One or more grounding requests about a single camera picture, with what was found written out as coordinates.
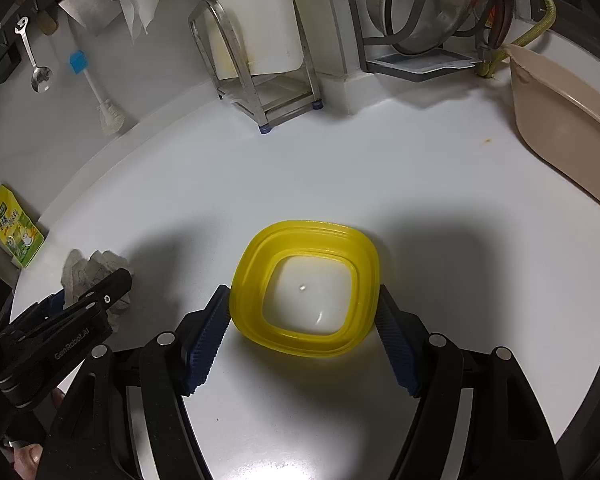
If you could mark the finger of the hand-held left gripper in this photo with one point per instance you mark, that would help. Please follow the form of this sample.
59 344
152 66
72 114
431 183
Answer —
105 290

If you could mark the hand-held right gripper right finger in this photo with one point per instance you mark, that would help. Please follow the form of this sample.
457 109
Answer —
395 342

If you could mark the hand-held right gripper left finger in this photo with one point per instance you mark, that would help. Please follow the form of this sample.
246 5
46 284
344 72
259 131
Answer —
207 342

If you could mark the paper wrapper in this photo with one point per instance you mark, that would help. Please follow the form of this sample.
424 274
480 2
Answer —
90 267

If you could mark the yellow plastic container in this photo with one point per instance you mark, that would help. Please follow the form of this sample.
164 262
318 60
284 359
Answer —
250 270

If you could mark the person's left hand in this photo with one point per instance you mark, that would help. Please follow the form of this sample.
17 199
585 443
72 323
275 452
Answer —
30 462

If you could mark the yellow green spout pouch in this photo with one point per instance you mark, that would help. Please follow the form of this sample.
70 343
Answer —
15 230

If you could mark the white dish brush blue grip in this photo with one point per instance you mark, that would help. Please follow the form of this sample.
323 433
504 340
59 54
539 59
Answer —
111 117

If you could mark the metal spoon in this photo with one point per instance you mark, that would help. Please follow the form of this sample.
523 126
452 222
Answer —
41 77

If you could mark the metal cutting board rack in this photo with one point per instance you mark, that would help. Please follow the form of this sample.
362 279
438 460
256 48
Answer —
262 122

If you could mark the grey dish rack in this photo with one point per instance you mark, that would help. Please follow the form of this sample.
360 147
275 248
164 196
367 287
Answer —
420 67

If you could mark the grey metal blade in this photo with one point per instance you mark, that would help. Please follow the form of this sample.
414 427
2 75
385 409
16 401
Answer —
87 12

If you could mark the beige plastic basin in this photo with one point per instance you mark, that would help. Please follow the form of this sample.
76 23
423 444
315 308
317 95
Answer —
565 120

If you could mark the white cutting board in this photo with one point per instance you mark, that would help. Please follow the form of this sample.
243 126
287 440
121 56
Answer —
260 10

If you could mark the black wall holder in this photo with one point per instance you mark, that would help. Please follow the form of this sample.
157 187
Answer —
4 62

